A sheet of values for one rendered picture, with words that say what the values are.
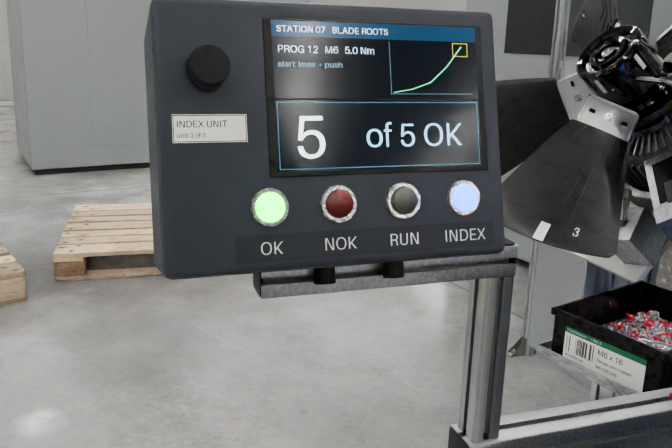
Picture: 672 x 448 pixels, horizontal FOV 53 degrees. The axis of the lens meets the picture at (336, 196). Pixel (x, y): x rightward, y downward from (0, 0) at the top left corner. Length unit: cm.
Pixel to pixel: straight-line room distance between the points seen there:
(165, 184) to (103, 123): 585
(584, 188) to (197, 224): 80
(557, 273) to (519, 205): 154
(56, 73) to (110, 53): 48
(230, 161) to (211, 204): 3
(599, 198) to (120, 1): 549
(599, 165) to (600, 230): 12
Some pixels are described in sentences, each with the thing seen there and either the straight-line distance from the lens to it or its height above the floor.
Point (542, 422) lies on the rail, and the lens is 76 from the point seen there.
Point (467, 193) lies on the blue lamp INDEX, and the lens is 51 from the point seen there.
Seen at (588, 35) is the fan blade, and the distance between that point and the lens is 153.
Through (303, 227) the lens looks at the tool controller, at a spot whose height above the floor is 110.
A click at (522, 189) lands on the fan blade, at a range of 116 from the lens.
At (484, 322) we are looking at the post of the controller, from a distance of 64.
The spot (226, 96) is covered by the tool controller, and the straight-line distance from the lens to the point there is 47.
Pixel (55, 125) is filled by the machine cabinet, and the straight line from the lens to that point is 624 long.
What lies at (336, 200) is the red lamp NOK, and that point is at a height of 112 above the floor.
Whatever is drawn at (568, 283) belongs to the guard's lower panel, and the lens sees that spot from 262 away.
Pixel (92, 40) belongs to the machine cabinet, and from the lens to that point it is 624.
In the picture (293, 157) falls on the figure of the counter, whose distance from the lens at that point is 47.
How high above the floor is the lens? 123
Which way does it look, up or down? 13 degrees down
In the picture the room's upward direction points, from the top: 2 degrees clockwise
